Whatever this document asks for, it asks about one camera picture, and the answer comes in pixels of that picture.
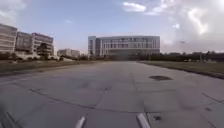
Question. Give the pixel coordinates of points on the grass strip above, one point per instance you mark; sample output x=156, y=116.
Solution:
x=196, y=66
x=30, y=65

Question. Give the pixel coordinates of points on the stepped multi-storey building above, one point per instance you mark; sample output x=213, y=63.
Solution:
x=23, y=41

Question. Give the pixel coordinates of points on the round dark manhole cover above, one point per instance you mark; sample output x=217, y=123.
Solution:
x=160, y=78

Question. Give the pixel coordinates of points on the robot's own part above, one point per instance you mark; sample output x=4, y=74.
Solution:
x=80, y=122
x=143, y=120

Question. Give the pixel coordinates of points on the row of dark trees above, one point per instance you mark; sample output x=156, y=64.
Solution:
x=186, y=56

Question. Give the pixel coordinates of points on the grey concrete slab pavement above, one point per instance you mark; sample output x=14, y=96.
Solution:
x=110, y=83

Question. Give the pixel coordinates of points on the low pale building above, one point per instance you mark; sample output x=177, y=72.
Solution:
x=68, y=52

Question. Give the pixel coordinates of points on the large grey glass-fronted building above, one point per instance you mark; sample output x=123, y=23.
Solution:
x=124, y=45

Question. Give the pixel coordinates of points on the row of bushes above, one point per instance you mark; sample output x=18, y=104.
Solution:
x=30, y=57

